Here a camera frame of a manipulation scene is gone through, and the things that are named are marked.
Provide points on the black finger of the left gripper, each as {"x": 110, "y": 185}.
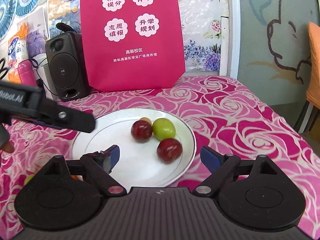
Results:
{"x": 57, "y": 116}

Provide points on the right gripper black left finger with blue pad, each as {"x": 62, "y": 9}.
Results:
{"x": 98, "y": 166}

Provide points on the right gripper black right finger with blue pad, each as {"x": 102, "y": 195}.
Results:
{"x": 222, "y": 168}

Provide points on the dark red plum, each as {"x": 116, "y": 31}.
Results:
{"x": 141, "y": 131}
{"x": 169, "y": 150}

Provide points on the large green apple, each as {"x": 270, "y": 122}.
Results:
{"x": 163, "y": 129}

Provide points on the small yellow-green fruit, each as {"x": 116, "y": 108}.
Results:
{"x": 146, "y": 120}

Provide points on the person's left hand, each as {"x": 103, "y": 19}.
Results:
{"x": 5, "y": 143}

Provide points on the pink thermos bottle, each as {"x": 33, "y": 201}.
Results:
{"x": 26, "y": 73}

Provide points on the white round plate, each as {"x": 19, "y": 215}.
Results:
{"x": 138, "y": 163}

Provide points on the white box behind bottle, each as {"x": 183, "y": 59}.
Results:
{"x": 41, "y": 71}

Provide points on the orange white snack bag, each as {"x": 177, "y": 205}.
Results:
{"x": 17, "y": 52}

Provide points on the pink rose tablecloth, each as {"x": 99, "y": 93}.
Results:
{"x": 223, "y": 114}

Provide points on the black speaker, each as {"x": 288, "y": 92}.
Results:
{"x": 66, "y": 62}

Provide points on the small green apple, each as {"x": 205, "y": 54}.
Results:
{"x": 28, "y": 178}

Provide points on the magenta fabric tote bag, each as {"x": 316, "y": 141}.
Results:
{"x": 132, "y": 44}

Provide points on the orange chair cover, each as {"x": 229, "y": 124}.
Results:
{"x": 313, "y": 91}

